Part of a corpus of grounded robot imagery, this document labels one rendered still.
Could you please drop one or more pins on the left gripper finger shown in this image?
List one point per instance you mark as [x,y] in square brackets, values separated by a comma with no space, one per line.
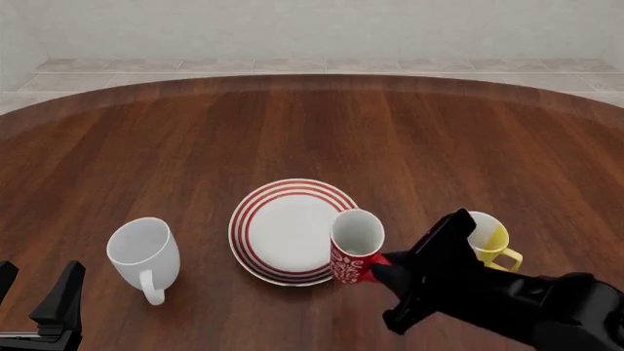
[61,296]
[7,281]

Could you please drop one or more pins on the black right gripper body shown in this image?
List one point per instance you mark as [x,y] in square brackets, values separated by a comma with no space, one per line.
[434,270]

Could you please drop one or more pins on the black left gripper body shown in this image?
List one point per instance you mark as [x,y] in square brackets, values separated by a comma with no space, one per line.
[46,342]

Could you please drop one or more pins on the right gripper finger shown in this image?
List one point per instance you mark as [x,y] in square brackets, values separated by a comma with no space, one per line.
[401,257]
[396,279]

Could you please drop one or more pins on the red patterned mug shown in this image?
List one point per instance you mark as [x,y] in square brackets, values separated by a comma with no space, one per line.
[347,265]

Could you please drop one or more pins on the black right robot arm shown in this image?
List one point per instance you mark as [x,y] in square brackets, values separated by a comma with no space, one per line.
[560,311]

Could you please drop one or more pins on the yellow and white mug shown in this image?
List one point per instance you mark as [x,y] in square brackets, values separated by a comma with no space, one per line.
[495,243]

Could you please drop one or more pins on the white plate with red rings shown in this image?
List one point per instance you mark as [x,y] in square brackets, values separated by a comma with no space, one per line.
[287,234]

